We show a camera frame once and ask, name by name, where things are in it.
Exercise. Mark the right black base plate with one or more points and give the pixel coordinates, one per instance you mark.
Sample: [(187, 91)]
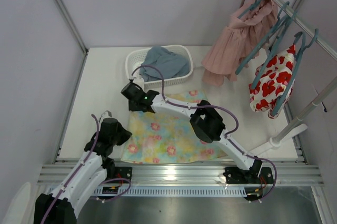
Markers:
[(234, 175)]

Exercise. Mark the pastel floral skirt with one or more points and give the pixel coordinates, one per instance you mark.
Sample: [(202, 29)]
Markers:
[(164, 139)]

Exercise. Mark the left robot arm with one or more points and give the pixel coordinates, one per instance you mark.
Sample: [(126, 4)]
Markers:
[(95, 168)]

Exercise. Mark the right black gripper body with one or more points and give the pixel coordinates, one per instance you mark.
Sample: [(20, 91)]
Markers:
[(129, 91)]

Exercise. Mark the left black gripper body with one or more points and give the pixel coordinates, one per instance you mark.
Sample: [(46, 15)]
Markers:
[(122, 134)]

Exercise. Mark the white plastic basket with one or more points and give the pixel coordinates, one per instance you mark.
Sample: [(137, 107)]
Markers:
[(134, 61)]

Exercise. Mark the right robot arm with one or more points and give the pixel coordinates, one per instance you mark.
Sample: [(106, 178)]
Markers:
[(206, 122)]

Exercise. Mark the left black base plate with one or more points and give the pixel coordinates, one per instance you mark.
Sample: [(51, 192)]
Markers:
[(119, 172)]

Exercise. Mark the white slotted cable duct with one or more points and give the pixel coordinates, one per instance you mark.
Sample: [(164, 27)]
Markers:
[(166, 191)]

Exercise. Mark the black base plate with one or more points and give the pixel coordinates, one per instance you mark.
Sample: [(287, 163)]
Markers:
[(234, 175), (119, 172)]

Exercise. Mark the aluminium mounting rail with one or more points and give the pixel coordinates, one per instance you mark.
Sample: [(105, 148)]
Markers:
[(195, 174)]

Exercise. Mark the red poppy skirt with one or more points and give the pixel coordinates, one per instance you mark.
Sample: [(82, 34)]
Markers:
[(273, 83)]

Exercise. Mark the blue grey cloth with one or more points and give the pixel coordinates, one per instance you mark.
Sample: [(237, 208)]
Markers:
[(170, 65)]

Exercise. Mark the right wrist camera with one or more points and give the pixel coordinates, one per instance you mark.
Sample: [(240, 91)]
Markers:
[(138, 81)]

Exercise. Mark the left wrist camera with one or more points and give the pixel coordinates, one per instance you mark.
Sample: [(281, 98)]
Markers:
[(106, 114)]

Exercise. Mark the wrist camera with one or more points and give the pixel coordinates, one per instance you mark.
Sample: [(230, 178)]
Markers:
[(106, 114), (138, 81)]

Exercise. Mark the pink ruffled skirt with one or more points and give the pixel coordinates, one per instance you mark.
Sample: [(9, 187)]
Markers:
[(243, 32)]

